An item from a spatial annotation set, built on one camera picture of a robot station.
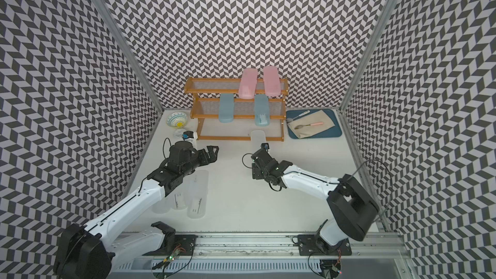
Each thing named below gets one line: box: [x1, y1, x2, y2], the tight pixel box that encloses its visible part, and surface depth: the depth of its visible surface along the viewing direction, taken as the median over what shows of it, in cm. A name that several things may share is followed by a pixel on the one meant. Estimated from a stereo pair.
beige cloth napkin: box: [287, 109, 336, 139], surface depth 110 cm
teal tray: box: [286, 108, 343, 139], surface depth 109 cm
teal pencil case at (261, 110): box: [253, 94, 271, 127], surface depth 95 cm
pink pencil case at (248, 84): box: [238, 67, 258, 100], surface depth 88 cm
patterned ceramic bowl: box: [165, 111, 188, 129], surface depth 114 cm
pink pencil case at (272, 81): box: [263, 65, 281, 97], surface depth 91 cm
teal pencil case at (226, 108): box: [218, 93, 235, 124], surface depth 99 cm
